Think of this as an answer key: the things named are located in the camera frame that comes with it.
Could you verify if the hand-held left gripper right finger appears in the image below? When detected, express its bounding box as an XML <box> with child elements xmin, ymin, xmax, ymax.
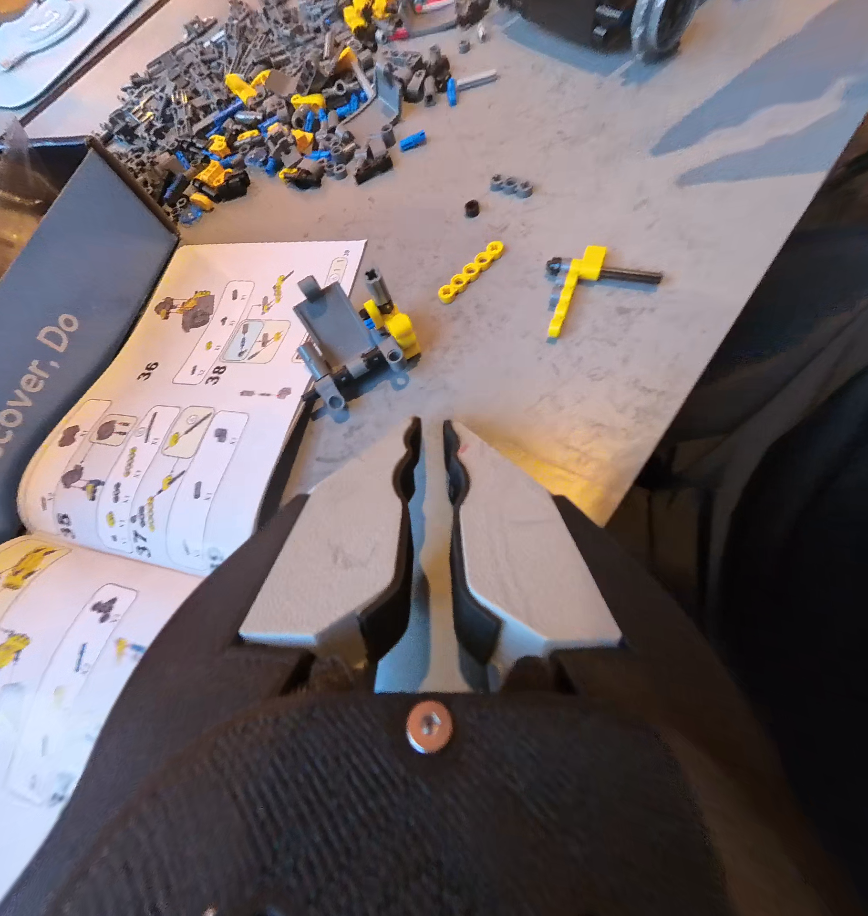
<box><xmin>443</xmin><ymin>420</ymin><xmax>622</xmax><ymax>675</ymax></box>

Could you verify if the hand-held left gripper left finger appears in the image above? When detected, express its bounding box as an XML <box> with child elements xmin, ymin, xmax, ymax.
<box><xmin>241</xmin><ymin>417</ymin><xmax>425</xmax><ymax>664</ymax></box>

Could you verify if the grey and yellow brick assembly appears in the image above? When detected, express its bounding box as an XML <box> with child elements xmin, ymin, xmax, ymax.
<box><xmin>293</xmin><ymin>265</ymin><xmax>422</xmax><ymax>417</ymax></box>

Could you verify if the black axle with yellow connector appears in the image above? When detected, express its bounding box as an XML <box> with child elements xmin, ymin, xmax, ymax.
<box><xmin>545</xmin><ymin>244</ymin><xmax>665</xmax><ymax>286</ymax></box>

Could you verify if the grey desk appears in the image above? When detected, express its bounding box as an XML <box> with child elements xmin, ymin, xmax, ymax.
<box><xmin>0</xmin><ymin>0</ymin><xmax>868</xmax><ymax>691</ymax></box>

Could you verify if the open instruction booklet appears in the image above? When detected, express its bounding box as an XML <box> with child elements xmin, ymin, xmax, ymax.
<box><xmin>0</xmin><ymin>239</ymin><xmax>369</xmax><ymax>916</ymax></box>

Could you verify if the small yellow brick piece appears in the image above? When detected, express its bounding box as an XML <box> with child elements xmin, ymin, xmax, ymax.
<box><xmin>436</xmin><ymin>239</ymin><xmax>506</xmax><ymax>306</ymax></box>

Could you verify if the grey cardboard box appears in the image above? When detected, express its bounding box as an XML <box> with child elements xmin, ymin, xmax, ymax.
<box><xmin>0</xmin><ymin>136</ymin><xmax>182</xmax><ymax>562</ymax></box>

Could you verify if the pile of small building bricks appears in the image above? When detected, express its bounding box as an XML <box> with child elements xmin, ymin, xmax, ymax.
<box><xmin>98</xmin><ymin>0</ymin><xmax>466</xmax><ymax>226</ymax></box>

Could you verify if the yellow and black brick vehicle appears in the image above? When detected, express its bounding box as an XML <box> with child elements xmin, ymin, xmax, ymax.
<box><xmin>496</xmin><ymin>0</ymin><xmax>695</xmax><ymax>61</ymax></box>

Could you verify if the white tray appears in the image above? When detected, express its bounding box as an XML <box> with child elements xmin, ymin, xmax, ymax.
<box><xmin>0</xmin><ymin>0</ymin><xmax>143</xmax><ymax>110</ymax></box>

